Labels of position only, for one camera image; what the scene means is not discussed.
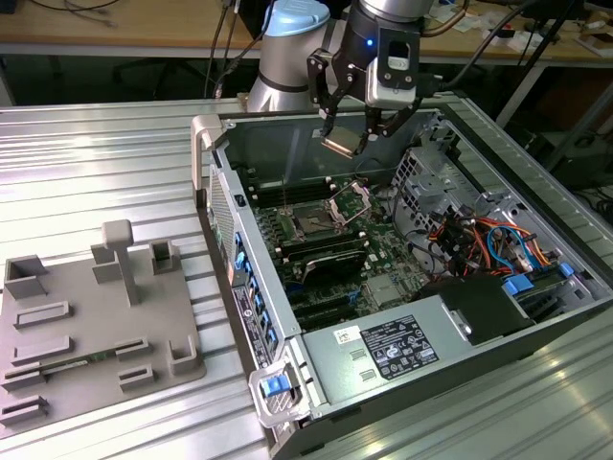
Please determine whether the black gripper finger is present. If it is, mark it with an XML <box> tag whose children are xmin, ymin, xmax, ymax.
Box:
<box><xmin>359</xmin><ymin>98</ymin><xmax>425</xmax><ymax>145</ymax></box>
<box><xmin>306</xmin><ymin>46</ymin><xmax>358</xmax><ymax>141</ymax></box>

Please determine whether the silver CPU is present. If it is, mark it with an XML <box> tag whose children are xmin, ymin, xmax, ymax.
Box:
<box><xmin>320</xmin><ymin>126</ymin><xmax>366</xmax><ymax>158</ymax></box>

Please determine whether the metal socket cover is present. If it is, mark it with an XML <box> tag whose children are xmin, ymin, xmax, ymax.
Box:
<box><xmin>327</xmin><ymin>183</ymin><xmax>375</xmax><ymax>227</ymax></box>

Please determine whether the CPU socket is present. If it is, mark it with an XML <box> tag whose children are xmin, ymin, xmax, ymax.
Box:
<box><xmin>283</xmin><ymin>200</ymin><xmax>350</xmax><ymax>242</ymax></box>

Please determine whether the expansion slot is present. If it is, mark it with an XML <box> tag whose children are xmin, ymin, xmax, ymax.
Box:
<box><xmin>292</xmin><ymin>306</ymin><xmax>359</xmax><ymax>330</ymax></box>
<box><xmin>289</xmin><ymin>292</ymin><xmax>358</xmax><ymax>315</ymax></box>

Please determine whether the silver drive cage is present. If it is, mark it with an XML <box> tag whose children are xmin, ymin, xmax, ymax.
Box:
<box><xmin>390</xmin><ymin>146</ymin><xmax>485</xmax><ymax>236</ymax></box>

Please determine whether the green motherboard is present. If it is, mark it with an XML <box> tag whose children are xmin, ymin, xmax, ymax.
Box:
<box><xmin>248</xmin><ymin>176</ymin><xmax>432</xmax><ymax>332</ymax></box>

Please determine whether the small white box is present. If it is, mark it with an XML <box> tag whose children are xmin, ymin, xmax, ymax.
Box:
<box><xmin>482</xmin><ymin>27</ymin><xmax>518</xmax><ymax>48</ymax></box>

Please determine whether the black graphics card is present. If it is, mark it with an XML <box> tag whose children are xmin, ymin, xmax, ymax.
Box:
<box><xmin>300</xmin><ymin>250</ymin><xmax>368</xmax><ymax>288</ymax></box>

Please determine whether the silver chipset heat sink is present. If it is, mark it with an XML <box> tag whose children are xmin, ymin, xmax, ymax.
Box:
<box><xmin>367</xmin><ymin>276</ymin><xmax>401</xmax><ymax>308</ymax></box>

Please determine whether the wooden desk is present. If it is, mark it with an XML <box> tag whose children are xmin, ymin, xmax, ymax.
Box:
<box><xmin>0</xmin><ymin>0</ymin><xmax>613</xmax><ymax>66</ymax></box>

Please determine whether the black fan shroud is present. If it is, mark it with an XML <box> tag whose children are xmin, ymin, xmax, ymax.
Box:
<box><xmin>414</xmin><ymin>275</ymin><xmax>537</xmax><ymax>347</ymax></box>

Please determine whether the large blue carrier tab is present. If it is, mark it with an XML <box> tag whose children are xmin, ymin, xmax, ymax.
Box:
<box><xmin>502</xmin><ymin>274</ymin><xmax>537</xmax><ymax>299</ymax></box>

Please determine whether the grey power supply unit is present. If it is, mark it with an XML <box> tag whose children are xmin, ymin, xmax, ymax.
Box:
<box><xmin>300</xmin><ymin>292</ymin><xmax>475</xmax><ymax>407</ymax></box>

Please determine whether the disk bay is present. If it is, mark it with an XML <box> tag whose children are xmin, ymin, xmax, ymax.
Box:
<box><xmin>514</xmin><ymin>267</ymin><xmax>600</xmax><ymax>325</ymax></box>

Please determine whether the grey open PC case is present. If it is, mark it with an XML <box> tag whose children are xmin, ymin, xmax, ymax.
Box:
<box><xmin>190</xmin><ymin>98</ymin><xmax>613</xmax><ymax>460</ymax></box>

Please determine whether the blue case latch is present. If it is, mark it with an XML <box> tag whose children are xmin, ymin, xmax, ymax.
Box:
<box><xmin>261</xmin><ymin>377</ymin><xmax>292</xmax><ymax>399</ymax></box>

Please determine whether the grey parts rack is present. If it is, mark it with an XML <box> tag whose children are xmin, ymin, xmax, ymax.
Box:
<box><xmin>0</xmin><ymin>218</ymin><xmax>208</xmax><ymax>435</ymax></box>

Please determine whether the green RAM stick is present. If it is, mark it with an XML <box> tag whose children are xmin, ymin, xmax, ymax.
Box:
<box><xmin>40</xmin><ymin>350</ymin><xmax>119</xmax><ymax>373</ymax></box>

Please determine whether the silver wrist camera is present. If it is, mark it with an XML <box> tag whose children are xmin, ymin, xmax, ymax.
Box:
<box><xmin>365</xmin><ymin>26</ymin><xmax>423</xmax><ymax>109</ymax></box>

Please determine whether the red yellow wire bundle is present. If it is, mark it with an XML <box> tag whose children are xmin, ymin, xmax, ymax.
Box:
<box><xmin>427</xmin><ymin>213</ymin><xmax>485</xmax><ymax>282</ymax></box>

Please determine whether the blue wire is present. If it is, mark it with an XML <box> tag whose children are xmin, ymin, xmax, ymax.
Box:
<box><xmin>486</xmin><ymin>223</ymin><xmax>535</xmax><ymax>278</ymax></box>

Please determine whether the orange wire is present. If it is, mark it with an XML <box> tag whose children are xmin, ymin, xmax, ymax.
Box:
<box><xmin>471</xmin><ymin>216</ymin><xmax>560</xmax><ymax>267</ymax></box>

